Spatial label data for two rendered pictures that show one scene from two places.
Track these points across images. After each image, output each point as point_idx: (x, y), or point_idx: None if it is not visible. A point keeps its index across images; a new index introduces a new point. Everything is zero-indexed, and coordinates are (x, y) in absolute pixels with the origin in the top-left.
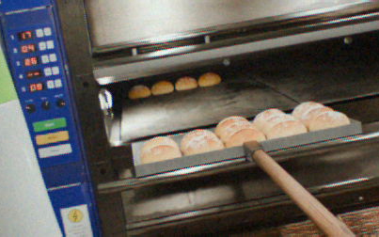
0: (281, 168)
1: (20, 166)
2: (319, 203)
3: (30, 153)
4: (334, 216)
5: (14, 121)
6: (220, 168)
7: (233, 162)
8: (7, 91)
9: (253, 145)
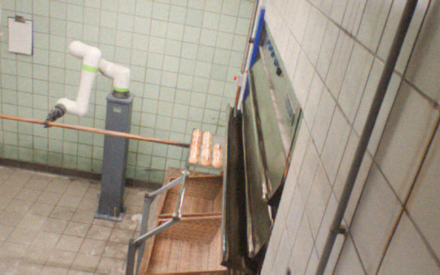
0: (153, 138)
1: (82, 77)
2: (122, 134)
3: (85, 77)
4: (113, 132)
5: (84, 72)
6: None
7: None
8: (85, 69)
9: (183, 142)
